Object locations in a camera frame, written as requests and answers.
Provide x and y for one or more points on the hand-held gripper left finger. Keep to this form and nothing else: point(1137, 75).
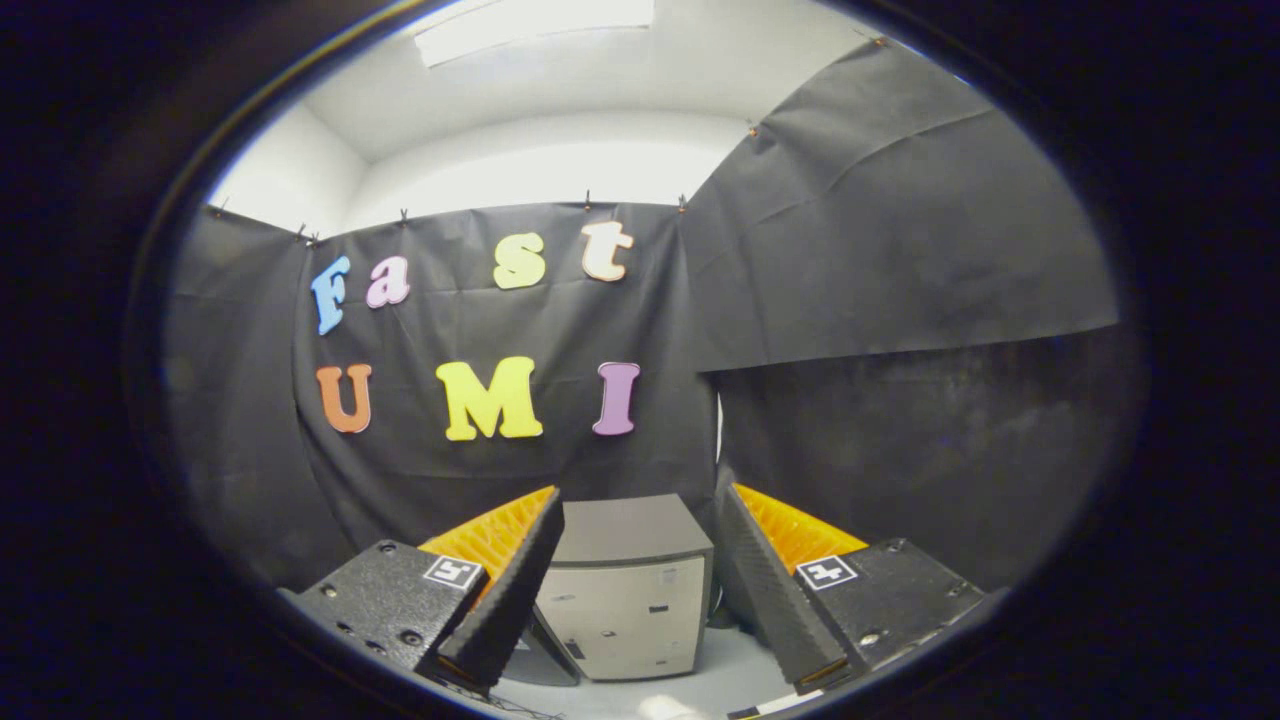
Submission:
point(515, 585)

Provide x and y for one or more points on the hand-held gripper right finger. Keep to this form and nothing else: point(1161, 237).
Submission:
point(770, 590)

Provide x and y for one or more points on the dark grey washing machine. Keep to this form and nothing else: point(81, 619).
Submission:
point(545, 660)

